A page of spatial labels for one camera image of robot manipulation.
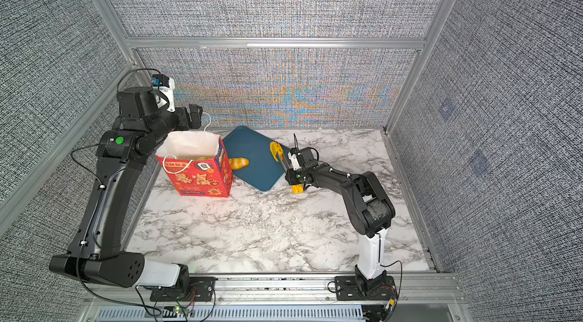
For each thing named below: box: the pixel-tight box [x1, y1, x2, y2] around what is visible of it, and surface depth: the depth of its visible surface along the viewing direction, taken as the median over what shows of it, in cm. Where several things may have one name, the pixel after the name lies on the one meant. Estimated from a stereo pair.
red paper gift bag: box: [155, 112, 234, 198], surface depth 87 cm
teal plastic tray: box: [222, 125, 286, 192], surface depth 108 cm
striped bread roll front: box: [229, 157, 250, 171], surface depth 105 cm
